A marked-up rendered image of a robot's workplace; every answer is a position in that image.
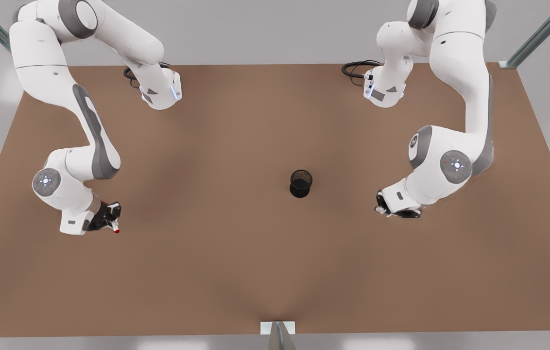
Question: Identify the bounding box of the black cable loop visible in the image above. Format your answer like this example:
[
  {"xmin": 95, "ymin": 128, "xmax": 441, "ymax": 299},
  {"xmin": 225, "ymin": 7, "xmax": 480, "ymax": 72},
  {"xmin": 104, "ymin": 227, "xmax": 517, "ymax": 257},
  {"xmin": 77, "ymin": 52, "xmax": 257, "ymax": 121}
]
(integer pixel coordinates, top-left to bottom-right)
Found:
[
  {"xmin": 341, "ymin": 59, "xmax": 383, "ymax": 88},
  {"xmin": 123, "ymin": 62, "xmax": 172, "ymax": 89}
]

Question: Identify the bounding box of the black mesh pen holder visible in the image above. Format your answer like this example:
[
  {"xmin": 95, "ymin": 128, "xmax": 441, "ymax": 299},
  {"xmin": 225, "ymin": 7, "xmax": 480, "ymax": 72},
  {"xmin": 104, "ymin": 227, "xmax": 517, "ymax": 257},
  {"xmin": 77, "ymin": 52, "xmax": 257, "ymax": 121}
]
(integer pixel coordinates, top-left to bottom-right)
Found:
[{"xmin": 289, "ymin": 169, "xmax": 313, "ymax": 199}]

